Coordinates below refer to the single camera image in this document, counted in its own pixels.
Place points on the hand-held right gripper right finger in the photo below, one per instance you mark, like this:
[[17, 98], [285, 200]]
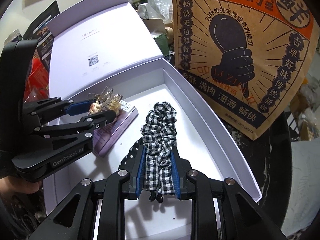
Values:
[[175, 172]]

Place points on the red canister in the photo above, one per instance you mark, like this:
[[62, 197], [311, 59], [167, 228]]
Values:
[[40, 80]]

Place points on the black display card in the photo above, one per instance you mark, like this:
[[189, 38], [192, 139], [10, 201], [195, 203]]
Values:
[[46, 27]]

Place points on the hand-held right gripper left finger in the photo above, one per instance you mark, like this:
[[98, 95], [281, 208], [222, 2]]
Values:
[[140, 170]]

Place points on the person's left hand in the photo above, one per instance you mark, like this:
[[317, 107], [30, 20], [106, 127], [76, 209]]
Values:
[[17, 183]]

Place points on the lavender gift box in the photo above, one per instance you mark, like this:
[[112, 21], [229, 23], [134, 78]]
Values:
[[200, 135]]

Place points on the black white gingham scrunchie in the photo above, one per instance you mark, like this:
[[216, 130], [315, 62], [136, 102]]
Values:
[[157, 135]]

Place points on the black polka dot scrunchie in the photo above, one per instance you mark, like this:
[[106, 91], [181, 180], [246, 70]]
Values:
[[130, 157]]

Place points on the crumpled clear plastic bag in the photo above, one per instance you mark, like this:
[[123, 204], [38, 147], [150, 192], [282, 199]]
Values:
[[155, 3]]

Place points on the brown printed paper bag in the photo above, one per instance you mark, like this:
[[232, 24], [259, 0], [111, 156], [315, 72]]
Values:
[[225, 55]]

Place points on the clear hair claw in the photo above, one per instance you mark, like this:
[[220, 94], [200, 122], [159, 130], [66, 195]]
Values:
[[110, 100]]

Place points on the dark green basket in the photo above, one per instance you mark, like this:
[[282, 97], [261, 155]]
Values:
[[161, 43]]

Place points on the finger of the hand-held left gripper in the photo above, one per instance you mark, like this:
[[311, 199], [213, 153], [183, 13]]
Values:
[[77, 107], [105, 117]]

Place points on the small leaf print chair cover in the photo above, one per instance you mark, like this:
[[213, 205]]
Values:
[[305, 160]]

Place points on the purple card box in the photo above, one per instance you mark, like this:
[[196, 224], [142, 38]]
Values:
[[117, 130]]

